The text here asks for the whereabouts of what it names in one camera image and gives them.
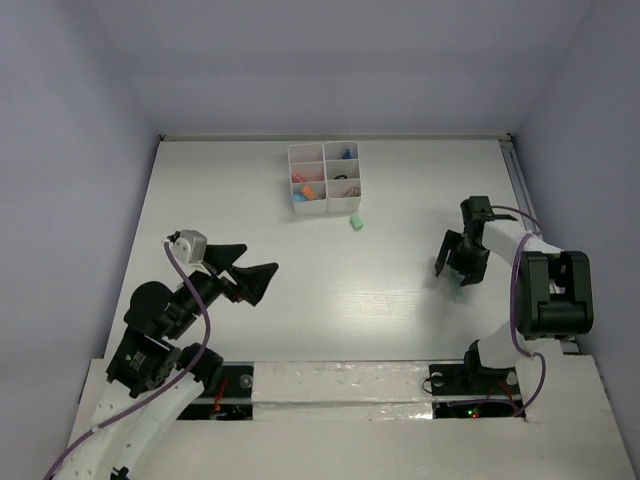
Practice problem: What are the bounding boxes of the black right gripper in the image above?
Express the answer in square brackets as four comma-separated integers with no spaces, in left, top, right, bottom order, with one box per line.
[433,229,489,286]

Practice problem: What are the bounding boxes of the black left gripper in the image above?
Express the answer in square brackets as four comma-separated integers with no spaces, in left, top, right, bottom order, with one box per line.
[167,242,279,336]

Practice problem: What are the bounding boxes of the green highlighter pen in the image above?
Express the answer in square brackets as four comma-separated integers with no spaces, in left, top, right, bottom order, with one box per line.
[449,279,464,304]

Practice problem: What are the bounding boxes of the orange highlighter cap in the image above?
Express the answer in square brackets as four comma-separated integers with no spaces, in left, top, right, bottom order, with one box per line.
[301,185,316,200]

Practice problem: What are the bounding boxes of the green highlighter cap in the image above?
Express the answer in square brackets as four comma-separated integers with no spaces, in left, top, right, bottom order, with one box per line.
[350,215,364,231]

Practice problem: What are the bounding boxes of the grey eraser block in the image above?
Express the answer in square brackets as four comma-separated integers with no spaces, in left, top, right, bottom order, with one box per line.
[343,187,361,198]

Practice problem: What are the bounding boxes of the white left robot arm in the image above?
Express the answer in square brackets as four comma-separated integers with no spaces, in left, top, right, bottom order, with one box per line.
[45,230,279,479]

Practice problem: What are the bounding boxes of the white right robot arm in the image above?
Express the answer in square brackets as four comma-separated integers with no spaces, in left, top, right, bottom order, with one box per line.
[434,196,594,392]

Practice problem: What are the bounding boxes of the white left organizer box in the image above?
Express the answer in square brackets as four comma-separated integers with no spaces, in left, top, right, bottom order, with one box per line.
[287,143,328,216]

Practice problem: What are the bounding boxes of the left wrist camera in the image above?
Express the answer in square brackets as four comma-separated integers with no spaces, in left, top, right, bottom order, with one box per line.
[166,229,207,266]

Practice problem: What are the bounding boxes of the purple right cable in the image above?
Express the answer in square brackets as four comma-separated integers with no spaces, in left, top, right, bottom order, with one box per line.
[492,205,547,419]

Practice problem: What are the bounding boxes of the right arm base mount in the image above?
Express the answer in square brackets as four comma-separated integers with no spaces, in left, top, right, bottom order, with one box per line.
[421,341,524,419]

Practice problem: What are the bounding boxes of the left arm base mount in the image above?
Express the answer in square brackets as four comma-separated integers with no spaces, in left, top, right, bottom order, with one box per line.
[178,349,254,421]

